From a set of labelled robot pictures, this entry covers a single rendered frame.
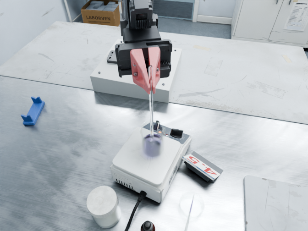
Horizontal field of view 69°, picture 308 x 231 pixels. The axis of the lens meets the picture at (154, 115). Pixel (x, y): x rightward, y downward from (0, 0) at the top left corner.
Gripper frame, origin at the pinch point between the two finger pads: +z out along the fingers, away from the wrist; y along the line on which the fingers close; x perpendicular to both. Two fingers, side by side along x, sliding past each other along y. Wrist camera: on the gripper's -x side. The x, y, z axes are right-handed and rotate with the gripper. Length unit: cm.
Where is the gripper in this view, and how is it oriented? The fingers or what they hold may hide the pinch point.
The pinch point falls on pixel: (151, 87)
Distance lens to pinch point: 36.4
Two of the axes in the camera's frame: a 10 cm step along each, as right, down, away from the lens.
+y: 9.9, -1.2, 1.0
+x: 0.1, 6.9, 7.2
